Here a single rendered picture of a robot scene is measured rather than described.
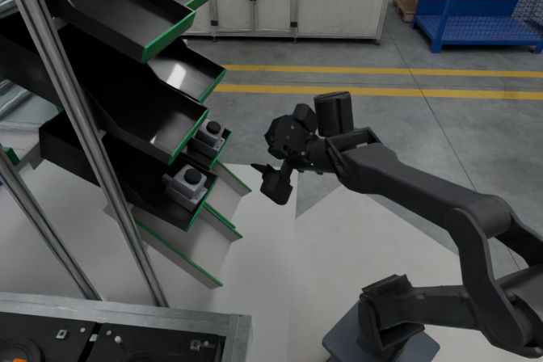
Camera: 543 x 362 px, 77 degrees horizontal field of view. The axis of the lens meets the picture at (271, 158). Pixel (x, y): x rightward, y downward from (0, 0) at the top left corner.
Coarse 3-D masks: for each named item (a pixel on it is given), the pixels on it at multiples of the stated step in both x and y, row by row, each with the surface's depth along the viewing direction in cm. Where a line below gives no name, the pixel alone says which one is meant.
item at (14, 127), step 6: (0, 126) 138; (6, 126) 138; (12, 126) 137; (18, 126) 137; (24, 126) 137; (30, 126) 137; (36, 126) 137; (24, 132) 139; (30, 132) 138; (36, 132) 138
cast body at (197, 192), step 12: (192, 168) 62; (168, 180) 64; (180, 180) 60; (192, 180) 60; (204, 180) 62; (168, 192) 63; (180, 192) 62; (192, 192) 60; (204, 192) 64; (180, 204) 64; (192, 204) 62
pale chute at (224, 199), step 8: (216, 160) 88; (216, 168) 90; (224, 168) 89; (224, 176) 91; (232, 176) 90; (216, 184) 90; (224, 184) 92; (232, 184) 92; (240, 184) 92; (216, 192) 89; (224, 192) 91; (232, 192) 93; (240, 192) 94; (248, 192) 93; (208, 200) 86; (216, 200) 88; (224, 200) 89; (232, 200) 91; (216, 208) 87; (224, 208) 88; (232, 208) 90; (224, 216) 87; (232, 216) 89; (232, 224) 83
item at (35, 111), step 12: (0, 0) 106; (12, 0) 105; (0, 12) 108; (12, 12) 108; (0, 84) 126; (12, 84) 126; (0, 96) 130; (12, 96) 129; (24, 96) 129; (36, 96) 128; (0, 108) 134; (12, 108) 133; (24, 108) 133; (36, 108) 132; (48, 108) 131; (0, 120) 138; (12, 120) 137; (24, 120) 137; (36, 120) 136
